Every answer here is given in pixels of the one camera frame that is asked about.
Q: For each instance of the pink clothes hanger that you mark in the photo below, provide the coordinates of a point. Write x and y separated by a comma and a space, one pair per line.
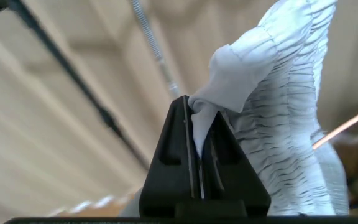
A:
346, 124

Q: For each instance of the pale grey shorts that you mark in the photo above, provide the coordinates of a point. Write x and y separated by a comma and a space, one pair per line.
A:
275, 109

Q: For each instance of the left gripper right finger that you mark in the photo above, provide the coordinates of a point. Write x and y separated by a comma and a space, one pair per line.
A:
235, 183

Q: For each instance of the black clothes rack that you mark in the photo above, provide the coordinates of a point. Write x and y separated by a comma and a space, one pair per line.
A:
73, 74

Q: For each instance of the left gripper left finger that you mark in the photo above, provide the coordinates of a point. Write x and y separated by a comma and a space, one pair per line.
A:
172, 183

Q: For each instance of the metal curtain wand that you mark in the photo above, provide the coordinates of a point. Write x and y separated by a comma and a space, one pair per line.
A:
152, 43

